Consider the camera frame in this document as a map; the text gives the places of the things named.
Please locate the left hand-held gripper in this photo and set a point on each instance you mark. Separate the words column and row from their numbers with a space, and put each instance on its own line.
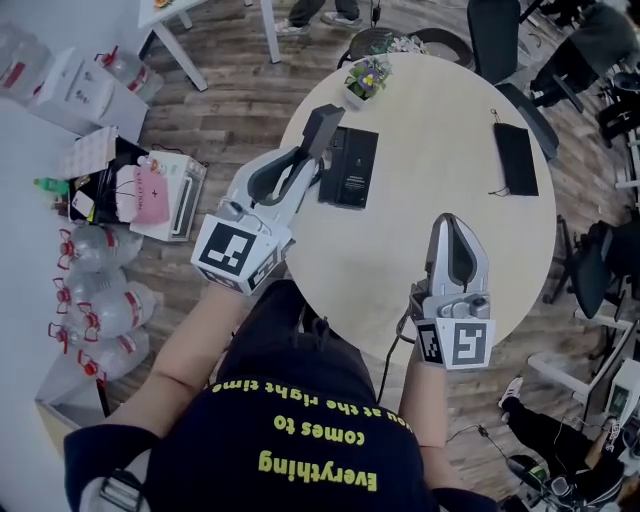
column 227, row 247

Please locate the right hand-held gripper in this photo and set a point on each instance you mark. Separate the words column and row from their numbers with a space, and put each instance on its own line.
column 467, row 345

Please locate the black telephone handset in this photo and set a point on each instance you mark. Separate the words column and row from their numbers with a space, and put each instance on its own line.
column 322, row 127

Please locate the person's white shoulder harness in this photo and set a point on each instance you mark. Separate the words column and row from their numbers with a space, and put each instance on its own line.
column 92, row 495

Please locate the person's left forearm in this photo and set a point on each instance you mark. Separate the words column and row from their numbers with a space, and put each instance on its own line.
column 200, row 345

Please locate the person's right forearm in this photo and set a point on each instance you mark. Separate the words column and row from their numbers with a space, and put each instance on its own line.
column 422, row 400

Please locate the black telephone base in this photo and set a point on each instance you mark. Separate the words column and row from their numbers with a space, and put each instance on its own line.
column 355, row 170

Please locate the small clear bottle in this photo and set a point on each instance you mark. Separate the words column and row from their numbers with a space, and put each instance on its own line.
column 152, row 164

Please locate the white pot purple flowers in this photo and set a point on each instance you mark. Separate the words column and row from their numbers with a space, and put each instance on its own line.
column 367, row 82

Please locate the pink paper bag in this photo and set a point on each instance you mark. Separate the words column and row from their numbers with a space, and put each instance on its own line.
column 147, row 197

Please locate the black office chair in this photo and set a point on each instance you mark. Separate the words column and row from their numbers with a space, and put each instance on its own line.
column 592, row 272

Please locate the person's black trousers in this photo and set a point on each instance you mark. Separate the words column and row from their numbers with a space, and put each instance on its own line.
column 285, row 340

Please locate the dark wicker chair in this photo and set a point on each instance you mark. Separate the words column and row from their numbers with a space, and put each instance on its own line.
column 447, row 42
column 370, row 42

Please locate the black storage box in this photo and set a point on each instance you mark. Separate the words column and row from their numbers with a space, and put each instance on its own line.
column 105, row 197

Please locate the white flower bunch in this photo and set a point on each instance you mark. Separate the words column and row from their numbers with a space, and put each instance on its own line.
column 407, row 45

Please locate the clear water jug red cap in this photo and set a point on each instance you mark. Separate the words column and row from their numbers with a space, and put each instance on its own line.
column 120, row 352
column 67, row 334
column 130, row 70
column 95, row 285
column 100, row 247
column 120, row 310

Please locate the white patterned paper bag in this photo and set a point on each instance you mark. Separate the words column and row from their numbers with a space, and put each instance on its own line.
column 92, row 150

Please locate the white smartphone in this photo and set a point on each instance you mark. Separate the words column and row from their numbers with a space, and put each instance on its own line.
column 82, row 202

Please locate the white rectangular table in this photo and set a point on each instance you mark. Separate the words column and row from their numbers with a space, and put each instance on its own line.
column 170, row 12

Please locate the white water dispenser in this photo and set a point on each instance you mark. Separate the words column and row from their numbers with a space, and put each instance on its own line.
column 90, row 95

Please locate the yellow flower ornament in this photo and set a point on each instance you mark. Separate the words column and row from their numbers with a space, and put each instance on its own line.
column 161, row 3

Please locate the dark office chair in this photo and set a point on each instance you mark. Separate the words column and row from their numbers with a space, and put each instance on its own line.
column 495, row 40

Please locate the green plastic bottle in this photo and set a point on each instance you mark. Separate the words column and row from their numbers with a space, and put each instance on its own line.
column 52, row 185

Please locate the clear dispenser water jug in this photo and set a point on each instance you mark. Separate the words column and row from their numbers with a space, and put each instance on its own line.
column 22, row 65

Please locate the person's dark printed shirt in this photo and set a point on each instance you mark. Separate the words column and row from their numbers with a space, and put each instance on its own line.
column 225, row 465

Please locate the open cardboard box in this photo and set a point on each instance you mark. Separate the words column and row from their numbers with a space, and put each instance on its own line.
column 65, row 400

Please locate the white desk frame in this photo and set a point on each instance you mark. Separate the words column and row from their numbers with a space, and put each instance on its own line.
column 560, row 372

